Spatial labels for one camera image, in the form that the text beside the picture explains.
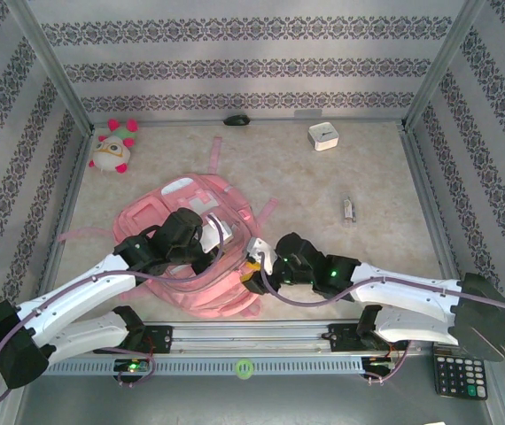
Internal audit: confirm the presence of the pink student backpack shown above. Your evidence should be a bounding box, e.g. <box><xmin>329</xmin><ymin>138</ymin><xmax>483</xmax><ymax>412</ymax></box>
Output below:
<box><xmin>57</xmin><ymin>136</ymin><xmax>280</xmax><ymax>320</ymax></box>

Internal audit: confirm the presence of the white pink plush toy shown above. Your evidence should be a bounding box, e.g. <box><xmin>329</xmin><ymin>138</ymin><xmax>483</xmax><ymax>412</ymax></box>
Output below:
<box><xmin>88</xmin><ymin>118</ymin><xmax>139</xmax><ymax>178</ymax></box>

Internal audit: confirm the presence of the white square alarm clock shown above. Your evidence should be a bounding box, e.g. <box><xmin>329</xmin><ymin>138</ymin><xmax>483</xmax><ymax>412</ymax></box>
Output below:
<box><xmin>307</xmin><ymin>122</ymin><xmax>338</xmax><ymax>153</ymax></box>

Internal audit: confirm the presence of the small black oval device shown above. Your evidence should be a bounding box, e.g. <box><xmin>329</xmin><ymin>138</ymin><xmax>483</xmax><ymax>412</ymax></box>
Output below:
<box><xmin>223</xmin><ymin>113</ymin><xmax>252</xmax><ymax>128</ymax></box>

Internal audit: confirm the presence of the black desk calculator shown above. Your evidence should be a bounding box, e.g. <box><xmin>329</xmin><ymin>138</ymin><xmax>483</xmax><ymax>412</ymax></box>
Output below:
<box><xmin>432</xmin><ymin>344</ymin><xmax>489</xmax><ymax>401</ymax></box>

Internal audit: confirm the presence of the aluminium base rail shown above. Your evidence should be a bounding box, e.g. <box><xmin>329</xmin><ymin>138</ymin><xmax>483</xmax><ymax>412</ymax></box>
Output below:
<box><xmin>48</xmin><ymin>318</ymin><xmax>487</xmax><ymax>358</ymax></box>

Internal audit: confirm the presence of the green tape ring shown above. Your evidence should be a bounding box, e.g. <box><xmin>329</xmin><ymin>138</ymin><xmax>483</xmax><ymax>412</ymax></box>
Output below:
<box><xmin>235</xmin><ymin>358</ymin><xmax>256</xmax><ymax>380</ymax></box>

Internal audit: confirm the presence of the slotted metal cable tray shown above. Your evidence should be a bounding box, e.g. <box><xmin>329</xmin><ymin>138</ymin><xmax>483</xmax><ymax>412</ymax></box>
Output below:
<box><xmin>42</xmin><ymin>355</ymin><xmax>398</xmax><ymax>378</ymax></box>

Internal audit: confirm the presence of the metal table side rail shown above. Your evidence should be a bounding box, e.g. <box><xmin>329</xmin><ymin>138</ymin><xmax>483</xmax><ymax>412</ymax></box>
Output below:
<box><xmin>35</xmin><ymin>127</ymin><xmax>94</xmax><ymax>320</ymax></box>
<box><xmin>399</xmin><ymin>125</ymin><xmax>475</xmax><ymax>320</ymax></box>

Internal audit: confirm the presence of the metal frame post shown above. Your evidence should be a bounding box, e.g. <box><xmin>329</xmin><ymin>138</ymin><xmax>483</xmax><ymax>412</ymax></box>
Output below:
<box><xmin>6</xmin><ymin>0</ymin><xmax>95</xmax><ymax>134</ymax></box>
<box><xmin>400</xmin><ymin>0</ymin><xmax>488</xmax><ymax>134</ymax></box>

